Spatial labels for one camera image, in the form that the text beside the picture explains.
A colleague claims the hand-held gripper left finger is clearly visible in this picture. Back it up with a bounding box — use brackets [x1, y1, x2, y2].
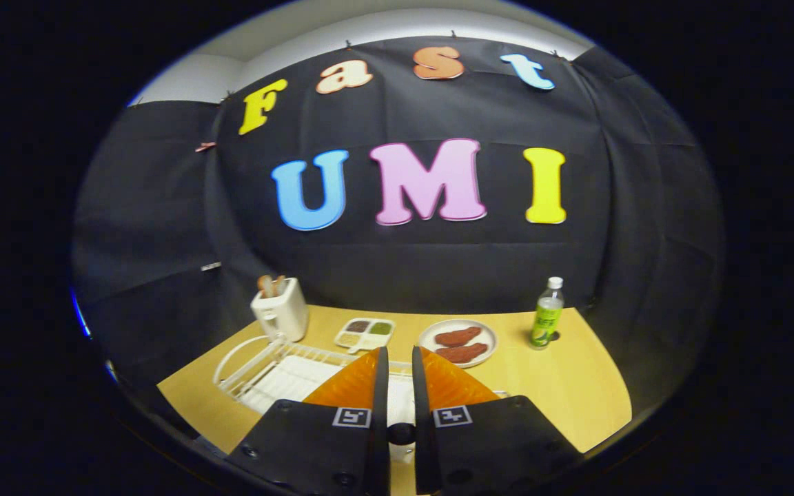
[223, 346, 391, 496]

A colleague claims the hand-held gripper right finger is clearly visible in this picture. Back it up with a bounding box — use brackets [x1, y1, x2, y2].
[411, 345, 586, 496]

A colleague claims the white wire dish rack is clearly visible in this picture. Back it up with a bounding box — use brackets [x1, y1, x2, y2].
[213, 333, 509, 417]

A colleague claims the white round plate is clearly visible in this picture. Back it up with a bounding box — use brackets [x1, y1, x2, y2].
[417, 319, 498, 369]

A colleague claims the brown meat piece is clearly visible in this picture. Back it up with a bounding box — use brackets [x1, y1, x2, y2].
[435, 327, 482, 347]
[436, 343, 489, 364]

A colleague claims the white sectioned condiment tray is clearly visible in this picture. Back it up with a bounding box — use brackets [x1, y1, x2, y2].
[334, 318, 396, 354]

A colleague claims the white toaster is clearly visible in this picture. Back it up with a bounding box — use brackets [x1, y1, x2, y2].
[251, 277, 309, 343]

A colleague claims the green drink bottle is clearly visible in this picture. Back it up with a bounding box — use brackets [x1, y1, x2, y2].
[529, 276, 566, 350]

